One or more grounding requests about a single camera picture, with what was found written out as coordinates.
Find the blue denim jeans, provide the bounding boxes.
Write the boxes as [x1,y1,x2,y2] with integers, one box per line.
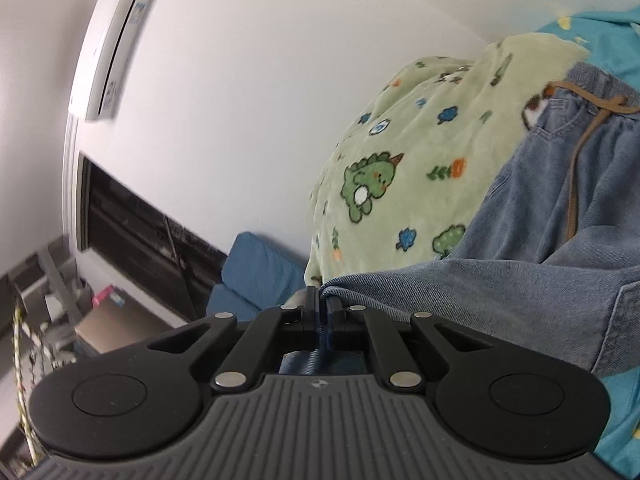
[276,62,640,378]

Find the brown cardboard box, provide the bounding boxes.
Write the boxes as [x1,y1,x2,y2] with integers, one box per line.
[75,299,171,353]

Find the green dinosaur fleece blanket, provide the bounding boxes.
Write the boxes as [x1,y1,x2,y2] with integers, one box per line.
[305,32,588,286]

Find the white air conditioner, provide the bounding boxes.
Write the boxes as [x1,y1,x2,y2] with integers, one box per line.
[68,0,154,122]

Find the teal smiley bed sheet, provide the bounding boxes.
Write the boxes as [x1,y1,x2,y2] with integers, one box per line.
[539,8,640,479]

